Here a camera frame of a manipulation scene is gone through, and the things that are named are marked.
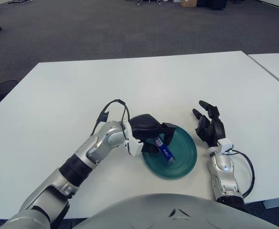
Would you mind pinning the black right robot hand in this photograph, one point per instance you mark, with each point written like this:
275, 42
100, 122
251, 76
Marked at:
216, 130

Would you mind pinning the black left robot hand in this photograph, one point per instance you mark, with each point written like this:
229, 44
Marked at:
144, 126

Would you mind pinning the blue purple gum pack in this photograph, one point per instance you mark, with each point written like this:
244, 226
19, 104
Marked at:
166, 153

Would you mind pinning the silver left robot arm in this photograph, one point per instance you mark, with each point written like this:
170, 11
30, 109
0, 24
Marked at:
82, 157

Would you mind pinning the teal green round plate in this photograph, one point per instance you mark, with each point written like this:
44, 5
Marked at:
184, 157

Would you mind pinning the grey robot torso shell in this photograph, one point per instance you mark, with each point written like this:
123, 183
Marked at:
153, 214

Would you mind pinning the white table foot beam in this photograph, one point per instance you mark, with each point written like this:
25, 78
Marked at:
277, 204

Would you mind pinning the black chair wheel base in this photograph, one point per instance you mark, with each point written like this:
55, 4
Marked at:
148, 2
20, 2

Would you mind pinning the black cabinet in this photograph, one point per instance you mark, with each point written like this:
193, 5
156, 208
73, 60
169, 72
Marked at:
213, 4

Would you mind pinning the brown cardboard box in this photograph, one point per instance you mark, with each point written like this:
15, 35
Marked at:
189, 3

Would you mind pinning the black mesh chair seat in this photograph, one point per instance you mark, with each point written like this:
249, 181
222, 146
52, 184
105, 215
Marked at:
5, 87

